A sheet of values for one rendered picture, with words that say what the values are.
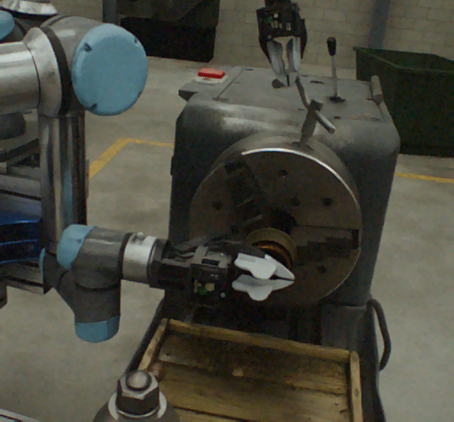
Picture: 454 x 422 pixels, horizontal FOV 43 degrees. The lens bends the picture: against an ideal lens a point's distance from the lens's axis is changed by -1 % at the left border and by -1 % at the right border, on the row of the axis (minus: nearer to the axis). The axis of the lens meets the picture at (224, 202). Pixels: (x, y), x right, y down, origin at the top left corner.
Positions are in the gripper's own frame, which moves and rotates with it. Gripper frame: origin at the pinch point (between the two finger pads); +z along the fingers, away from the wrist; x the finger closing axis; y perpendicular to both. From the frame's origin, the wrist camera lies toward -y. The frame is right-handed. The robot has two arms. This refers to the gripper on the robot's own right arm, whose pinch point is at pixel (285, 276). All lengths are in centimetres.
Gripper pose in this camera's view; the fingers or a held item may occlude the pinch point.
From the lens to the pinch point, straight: 90.1
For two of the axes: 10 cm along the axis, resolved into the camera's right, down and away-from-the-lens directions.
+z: 9.8, 1.5, -1.3
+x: 0.9, -9.2, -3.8
